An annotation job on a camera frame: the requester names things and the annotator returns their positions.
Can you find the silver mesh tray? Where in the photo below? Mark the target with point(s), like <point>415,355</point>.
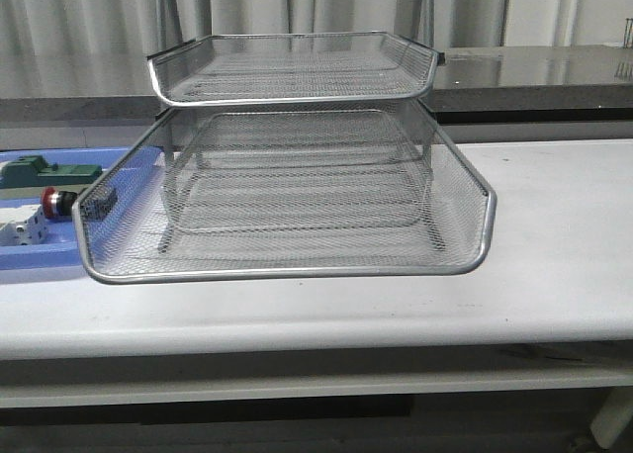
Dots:
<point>123,248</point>
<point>292,68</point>
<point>283,171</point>

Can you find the red emergency stop button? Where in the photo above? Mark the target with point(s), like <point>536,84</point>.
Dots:
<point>57,204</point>

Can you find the silver mesh bottom tray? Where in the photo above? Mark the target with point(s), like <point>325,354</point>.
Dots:
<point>283,171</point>

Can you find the silver mesh top tray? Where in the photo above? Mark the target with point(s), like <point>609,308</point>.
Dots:
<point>292,68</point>

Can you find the blue plastic tray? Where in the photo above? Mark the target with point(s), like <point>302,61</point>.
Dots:
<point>59,247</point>

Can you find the dark background counter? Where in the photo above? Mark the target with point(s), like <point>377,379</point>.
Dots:
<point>476,85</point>

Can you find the white circuit breaker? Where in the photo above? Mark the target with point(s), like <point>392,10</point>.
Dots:
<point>24,225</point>

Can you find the green electrical component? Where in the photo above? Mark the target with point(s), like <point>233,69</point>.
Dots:
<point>35,171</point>

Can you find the grey metal rack frame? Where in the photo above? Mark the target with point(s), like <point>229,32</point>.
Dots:
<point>324,246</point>

